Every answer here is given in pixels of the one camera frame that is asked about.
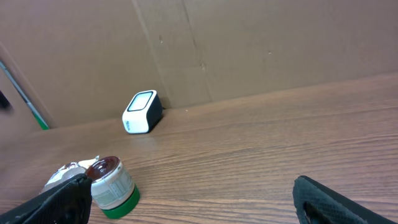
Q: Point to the white barcode scanner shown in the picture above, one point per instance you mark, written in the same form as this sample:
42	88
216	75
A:
142	113

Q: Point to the beige snack bag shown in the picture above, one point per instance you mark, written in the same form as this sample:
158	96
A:
68	171

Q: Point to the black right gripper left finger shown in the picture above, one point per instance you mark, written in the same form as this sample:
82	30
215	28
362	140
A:
66	203

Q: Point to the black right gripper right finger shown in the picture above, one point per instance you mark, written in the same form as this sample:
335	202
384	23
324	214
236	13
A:
318	204

